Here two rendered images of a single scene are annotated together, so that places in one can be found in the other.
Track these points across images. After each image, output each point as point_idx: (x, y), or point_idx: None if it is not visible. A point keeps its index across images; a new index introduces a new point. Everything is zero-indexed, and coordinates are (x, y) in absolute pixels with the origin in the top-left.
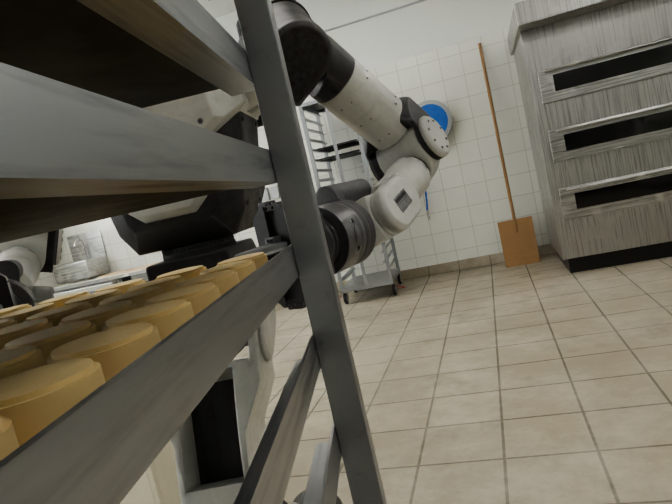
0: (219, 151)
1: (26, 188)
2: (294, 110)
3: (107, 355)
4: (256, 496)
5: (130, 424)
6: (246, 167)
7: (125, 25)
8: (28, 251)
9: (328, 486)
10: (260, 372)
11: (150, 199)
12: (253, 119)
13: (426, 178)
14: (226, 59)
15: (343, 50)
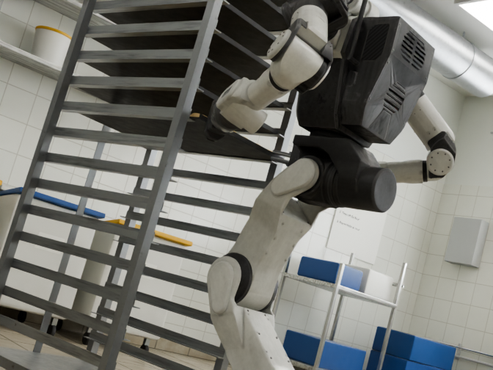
0: (150, 81)
1: (113, 86)
2: (191, 64)
3: None
4: (114, 133)
5: (103, 107)
6: (163, 84)
7: (155, 62)
8: (417, 161)
9: (142, 167)
10: (260, 194)
11: (177, 95)
12: (334, 59)
13: (263, 77)
14: (176, 58)
15: (296, 6)
